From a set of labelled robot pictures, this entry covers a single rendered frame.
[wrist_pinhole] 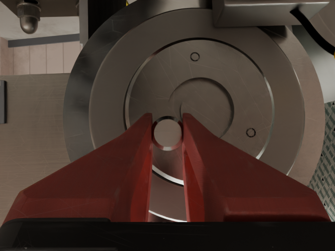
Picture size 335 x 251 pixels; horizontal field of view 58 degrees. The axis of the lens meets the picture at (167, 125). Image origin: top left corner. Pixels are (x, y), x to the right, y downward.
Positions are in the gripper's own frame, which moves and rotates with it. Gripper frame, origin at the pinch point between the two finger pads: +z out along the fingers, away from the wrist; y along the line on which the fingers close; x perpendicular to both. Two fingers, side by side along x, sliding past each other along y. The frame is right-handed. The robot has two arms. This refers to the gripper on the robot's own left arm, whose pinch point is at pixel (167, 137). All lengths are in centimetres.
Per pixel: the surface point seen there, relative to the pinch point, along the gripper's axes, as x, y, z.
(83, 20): -2.3, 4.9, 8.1
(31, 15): 6.4, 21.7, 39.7
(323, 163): 17.4, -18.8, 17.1
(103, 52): -1.1, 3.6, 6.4
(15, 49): 122, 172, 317
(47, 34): 104, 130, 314
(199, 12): -3.1, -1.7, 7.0
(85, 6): -3.0, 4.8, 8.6
